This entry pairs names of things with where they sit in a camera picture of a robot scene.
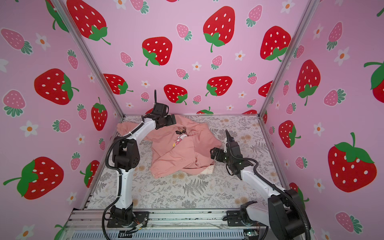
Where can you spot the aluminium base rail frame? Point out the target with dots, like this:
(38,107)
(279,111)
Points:
(167,224)

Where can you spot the aluminium corner post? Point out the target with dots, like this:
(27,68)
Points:
(87,54)
(300,30)

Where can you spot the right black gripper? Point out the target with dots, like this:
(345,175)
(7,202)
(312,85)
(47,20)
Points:
(220,154)

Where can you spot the left aluminium corner post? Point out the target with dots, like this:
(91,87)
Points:
(87,54)

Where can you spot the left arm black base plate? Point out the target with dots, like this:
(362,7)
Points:
(128,220)

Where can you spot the right aluminium corner post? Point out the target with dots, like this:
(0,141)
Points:
(300,30)

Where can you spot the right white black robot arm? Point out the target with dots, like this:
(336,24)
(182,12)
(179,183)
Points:
(285,216)

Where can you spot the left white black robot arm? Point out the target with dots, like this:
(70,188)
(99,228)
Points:
(123,156)

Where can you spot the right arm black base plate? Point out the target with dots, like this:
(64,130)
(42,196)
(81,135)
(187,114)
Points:
(238,218)

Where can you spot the pink hooded zip jacket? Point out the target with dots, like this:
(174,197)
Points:
(184,146)

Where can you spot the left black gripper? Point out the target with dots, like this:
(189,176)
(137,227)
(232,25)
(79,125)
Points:
(169,120)

